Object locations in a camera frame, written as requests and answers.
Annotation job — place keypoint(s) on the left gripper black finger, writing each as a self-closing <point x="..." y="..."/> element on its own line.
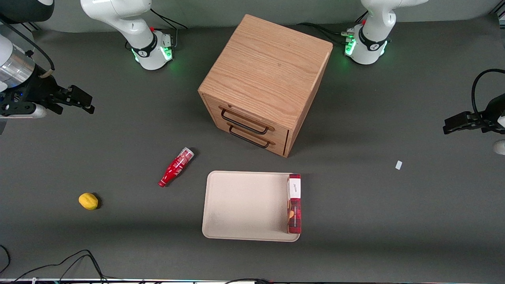
<point x="459" y="121"/>

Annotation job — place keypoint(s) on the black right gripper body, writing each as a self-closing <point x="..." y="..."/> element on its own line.
<point x="39" y="88"/>

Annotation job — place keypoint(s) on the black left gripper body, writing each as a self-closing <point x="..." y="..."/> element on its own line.
<point x="490" y="114"/>

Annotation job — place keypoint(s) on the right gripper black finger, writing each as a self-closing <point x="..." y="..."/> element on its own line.
<point x="79" y="98"/>
<point x="56" y="107"/>

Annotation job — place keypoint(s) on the red coke bottle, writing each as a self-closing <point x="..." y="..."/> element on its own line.
<point x="175" y="167"/>

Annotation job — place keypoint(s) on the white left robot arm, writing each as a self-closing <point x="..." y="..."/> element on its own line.
<point x="369" y="47"/>

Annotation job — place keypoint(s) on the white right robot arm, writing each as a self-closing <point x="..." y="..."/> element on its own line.
<point x="138" y="35"/>

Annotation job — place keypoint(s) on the beige plastic tray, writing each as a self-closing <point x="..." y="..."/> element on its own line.
<point x="244" y="205"/>

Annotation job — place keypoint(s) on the small white paper label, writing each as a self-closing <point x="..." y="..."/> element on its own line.
<point x="399" y="165"/>

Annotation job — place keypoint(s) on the yellow lemon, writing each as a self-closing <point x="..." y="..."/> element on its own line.
<point x="88" y="201"/>

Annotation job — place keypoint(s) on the wooden drawer front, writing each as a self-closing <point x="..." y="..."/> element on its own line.
<point x="278" y="148"/>
<point x="276" y="133"/>

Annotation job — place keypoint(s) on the red cookie box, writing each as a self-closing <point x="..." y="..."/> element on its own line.
<point x="294" y="215"/>

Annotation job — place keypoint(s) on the wooden drawer cabinet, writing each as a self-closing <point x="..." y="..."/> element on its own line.
<point x="268" y="67"/>

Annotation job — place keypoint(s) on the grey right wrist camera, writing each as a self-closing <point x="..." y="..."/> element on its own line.
<point x="37" y="113"/>

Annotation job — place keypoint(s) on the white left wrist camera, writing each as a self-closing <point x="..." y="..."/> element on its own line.
<point x="500" y="147"/>

